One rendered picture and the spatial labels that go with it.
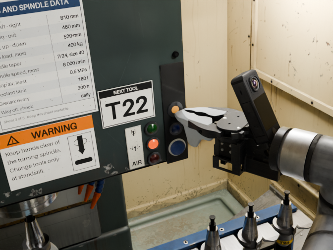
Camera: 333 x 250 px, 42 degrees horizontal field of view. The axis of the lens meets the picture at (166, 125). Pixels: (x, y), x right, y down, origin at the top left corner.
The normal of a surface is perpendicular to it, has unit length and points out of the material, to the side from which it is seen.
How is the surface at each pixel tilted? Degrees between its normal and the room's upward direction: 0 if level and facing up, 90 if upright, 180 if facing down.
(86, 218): 90
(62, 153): 90
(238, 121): 0
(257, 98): 62
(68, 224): 90
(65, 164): 90
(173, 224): 0
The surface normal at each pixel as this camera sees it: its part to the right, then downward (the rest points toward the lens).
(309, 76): -0.92, 0.23
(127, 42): 0.39, 0.40
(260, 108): 0.67, -0.21
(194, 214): -0.07, -0.89
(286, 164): -0.60, 0.44
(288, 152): -0.56, -0.07
